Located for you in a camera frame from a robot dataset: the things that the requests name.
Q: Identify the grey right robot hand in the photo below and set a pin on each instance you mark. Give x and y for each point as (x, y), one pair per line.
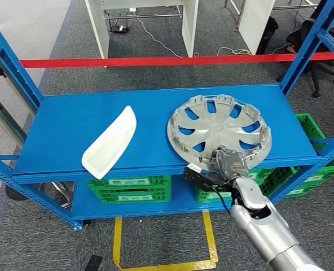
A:
(231, 164)

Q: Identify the silver plastic wheel hubcap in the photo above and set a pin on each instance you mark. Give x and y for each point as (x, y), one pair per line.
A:
(218, 129)

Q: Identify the blue metal shelf rack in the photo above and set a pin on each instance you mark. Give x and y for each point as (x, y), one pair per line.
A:
(155, 119)

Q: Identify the white curved plastic part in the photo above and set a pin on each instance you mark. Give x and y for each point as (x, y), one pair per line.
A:
(110, 146)

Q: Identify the yellow floor tape outline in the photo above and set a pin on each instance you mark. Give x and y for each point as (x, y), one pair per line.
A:
(210, 239)

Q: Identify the black bag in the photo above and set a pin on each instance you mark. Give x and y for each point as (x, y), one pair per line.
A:
(267, 34)

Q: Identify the red barrier belt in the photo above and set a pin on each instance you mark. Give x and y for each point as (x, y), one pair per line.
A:
(155, 61)

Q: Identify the black office chair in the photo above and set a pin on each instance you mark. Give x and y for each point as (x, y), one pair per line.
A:
(315, 71)

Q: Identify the white office desk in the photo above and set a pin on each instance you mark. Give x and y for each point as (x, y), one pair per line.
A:
(252, 22)
(188, 26)

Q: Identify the black router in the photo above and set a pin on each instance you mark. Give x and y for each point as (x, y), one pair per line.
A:
(120, 28)

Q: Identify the white power strip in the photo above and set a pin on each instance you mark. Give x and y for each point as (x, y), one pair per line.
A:
(132, 9)

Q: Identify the chrome stanchion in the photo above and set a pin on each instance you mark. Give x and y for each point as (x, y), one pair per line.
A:
(56, 193)
(14, 89)

